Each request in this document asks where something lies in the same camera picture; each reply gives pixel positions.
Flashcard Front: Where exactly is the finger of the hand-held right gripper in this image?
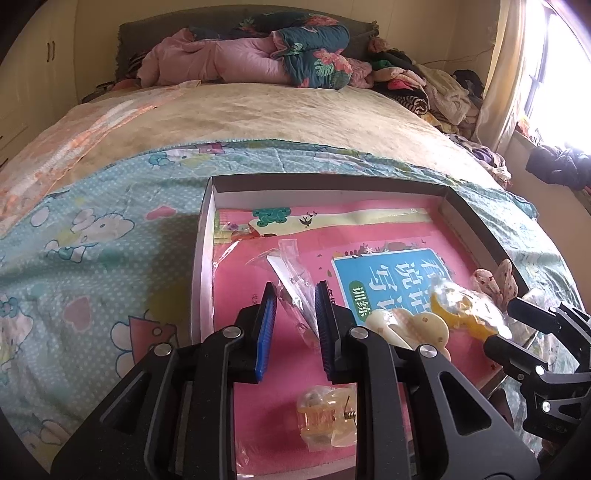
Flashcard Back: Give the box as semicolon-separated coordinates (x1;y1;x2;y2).
484;335;555;385
508;298;591;354

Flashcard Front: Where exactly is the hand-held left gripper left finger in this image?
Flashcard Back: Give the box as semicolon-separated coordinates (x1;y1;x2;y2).
51;281;278;480

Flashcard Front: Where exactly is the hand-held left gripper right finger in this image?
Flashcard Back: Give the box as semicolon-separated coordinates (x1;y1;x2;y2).
315;280;541;480

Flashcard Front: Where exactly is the polka dot fabric bow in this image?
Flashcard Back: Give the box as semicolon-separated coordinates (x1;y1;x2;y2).
470;258;520;306

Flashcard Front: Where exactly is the yellow contact lens case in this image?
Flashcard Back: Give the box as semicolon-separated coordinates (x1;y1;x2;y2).
429;277;513;343

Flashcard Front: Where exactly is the clear plastic bag with card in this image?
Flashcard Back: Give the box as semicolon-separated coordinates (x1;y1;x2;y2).
246;237;324;352

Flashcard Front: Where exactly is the small yellow hair claw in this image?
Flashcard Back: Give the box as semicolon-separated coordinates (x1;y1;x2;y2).
296;387;358;449

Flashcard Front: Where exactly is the large cream hair claw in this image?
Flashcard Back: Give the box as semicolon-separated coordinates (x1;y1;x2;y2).
365;308;451;359

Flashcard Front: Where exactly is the black cardboard box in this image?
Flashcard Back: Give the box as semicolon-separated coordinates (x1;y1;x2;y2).
190;174;532;476

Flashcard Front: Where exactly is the pink picture book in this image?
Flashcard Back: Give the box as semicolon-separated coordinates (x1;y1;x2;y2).
212;208;509;472

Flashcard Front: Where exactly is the dark jacket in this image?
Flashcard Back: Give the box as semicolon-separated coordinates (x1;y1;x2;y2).
526;144;591;191

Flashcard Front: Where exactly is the heap of purple clothes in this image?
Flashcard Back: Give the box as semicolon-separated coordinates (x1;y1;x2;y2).
450;134;513;186

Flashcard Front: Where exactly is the teal cartoon bedsheet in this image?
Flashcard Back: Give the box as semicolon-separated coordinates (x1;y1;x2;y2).
0;138;583;462

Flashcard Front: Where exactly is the beige blanket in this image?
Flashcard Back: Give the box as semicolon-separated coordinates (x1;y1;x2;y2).
60;80;504;191

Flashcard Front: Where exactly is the pile of clothes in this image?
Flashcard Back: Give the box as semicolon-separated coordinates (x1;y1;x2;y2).
367;39;485;136

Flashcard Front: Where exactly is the beige curtain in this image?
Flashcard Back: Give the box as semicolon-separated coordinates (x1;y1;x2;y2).
475;0;551;154

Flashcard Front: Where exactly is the window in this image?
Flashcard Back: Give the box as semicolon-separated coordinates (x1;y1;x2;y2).
522;0;591;154

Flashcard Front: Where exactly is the pink quilt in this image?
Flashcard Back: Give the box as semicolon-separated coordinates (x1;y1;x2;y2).
137;28;373;89

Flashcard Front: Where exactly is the peach patterned blanket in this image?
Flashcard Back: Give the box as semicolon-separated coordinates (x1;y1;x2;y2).
0;80;200;232

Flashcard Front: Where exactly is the dark floral quilt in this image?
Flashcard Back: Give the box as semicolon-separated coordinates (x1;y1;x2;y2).
187;14;354;89

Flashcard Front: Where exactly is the grey headboard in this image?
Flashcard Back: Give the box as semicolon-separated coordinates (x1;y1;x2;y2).
115;6;380;82

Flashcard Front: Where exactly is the cream wardrobe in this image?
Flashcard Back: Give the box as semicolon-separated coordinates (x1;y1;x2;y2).
0;0;122;172

